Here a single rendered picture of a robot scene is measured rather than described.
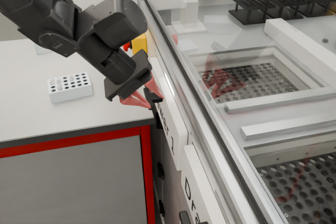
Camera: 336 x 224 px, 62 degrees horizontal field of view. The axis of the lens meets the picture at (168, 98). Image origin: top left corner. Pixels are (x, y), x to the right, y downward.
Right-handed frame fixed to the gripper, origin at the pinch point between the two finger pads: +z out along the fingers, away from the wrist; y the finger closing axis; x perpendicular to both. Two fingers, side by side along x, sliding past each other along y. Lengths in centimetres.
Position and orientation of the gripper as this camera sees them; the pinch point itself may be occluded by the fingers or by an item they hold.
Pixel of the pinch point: (154, 99)
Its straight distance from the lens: 57.5
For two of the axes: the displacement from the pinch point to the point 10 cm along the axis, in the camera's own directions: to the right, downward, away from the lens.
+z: 5.8, 5.5, 6.0
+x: -2.3, -6.0, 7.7
